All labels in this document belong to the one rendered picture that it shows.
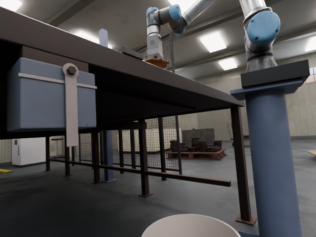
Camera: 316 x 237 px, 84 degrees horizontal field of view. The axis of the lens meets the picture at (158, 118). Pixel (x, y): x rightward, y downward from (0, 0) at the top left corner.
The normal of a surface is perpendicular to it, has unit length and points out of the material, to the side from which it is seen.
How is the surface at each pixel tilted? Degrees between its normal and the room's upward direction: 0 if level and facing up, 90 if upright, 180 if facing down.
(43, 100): 90
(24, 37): 90
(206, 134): 90
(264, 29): 99
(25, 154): 90
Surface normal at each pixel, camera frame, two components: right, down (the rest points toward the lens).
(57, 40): 0.76, -0.10
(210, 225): -0.69, -0.07
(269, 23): -0.37, 0.11
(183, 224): 0.03, -0.14
